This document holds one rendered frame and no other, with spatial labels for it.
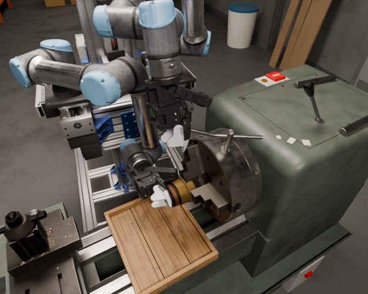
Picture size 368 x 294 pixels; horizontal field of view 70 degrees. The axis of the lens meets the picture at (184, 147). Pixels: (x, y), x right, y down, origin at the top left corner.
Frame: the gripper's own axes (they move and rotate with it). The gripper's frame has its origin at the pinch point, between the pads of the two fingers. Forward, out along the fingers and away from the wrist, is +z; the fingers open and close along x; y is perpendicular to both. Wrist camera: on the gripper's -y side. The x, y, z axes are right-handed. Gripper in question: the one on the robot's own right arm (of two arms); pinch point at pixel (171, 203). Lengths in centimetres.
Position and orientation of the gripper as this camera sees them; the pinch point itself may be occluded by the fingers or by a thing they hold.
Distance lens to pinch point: 88.4
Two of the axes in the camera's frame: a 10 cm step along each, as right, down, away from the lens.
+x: 0.0, -7.5, -6.6
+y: -8.8, 3.2, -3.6
